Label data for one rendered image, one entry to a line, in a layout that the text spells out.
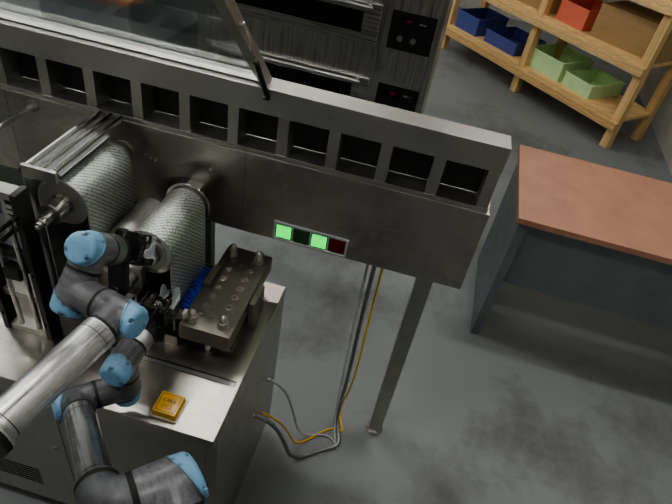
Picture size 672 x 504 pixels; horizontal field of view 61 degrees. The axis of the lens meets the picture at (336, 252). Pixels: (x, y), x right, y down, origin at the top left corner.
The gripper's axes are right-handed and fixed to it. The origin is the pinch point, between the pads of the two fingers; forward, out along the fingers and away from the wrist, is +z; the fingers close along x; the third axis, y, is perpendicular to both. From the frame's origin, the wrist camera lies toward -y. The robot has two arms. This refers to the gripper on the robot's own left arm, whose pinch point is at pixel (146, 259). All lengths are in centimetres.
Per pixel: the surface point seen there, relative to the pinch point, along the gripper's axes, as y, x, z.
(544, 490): -64, -160, 120
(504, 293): 19, -140, 219
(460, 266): 22, -86, 30
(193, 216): 14.7, -4.0, 15.3
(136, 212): 11.3, 14.5, 17.7
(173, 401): -37.5, -15.3, 7.9
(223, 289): -5.5, -14.9, 29.5
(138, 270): -4.0, 3.3, 4.3
